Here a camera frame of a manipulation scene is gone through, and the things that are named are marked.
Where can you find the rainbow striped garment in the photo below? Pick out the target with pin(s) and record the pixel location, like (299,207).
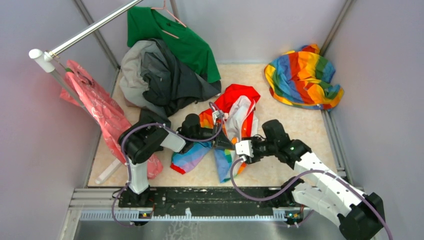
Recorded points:
(302,78)

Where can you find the pink clothes hanger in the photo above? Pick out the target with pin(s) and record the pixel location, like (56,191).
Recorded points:
(170,10)

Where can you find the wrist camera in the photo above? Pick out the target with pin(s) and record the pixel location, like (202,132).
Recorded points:
(217,115)
(244,148)

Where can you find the pink patterned garment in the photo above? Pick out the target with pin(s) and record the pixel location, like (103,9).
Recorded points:
(98,102)

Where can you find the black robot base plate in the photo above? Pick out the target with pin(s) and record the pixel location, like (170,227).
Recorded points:
(208,202)

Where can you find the red white cartoon jacket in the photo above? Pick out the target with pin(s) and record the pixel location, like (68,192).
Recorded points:
(238,104)

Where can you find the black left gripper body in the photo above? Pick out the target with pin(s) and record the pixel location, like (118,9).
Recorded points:
(215,141)

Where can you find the dark grey jacket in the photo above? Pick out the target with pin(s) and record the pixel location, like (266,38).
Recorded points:
(153,78)

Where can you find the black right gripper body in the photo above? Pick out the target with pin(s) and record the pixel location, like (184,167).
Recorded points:
(261,148)

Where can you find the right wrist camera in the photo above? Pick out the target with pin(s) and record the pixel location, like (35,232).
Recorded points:
(244,148)

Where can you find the aluminium frame rail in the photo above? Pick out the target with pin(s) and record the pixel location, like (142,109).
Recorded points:
(100,205)

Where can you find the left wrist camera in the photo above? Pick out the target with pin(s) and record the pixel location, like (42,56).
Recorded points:
(217,115)

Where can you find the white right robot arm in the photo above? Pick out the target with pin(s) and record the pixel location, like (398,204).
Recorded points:
(358,216)

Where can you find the silver clothes rail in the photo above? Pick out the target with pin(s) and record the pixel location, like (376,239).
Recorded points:
(44,58)

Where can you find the green t-shirt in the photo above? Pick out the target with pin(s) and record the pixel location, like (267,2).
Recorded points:
(146,23)

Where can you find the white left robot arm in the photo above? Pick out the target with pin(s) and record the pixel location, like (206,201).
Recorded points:
(143,139)

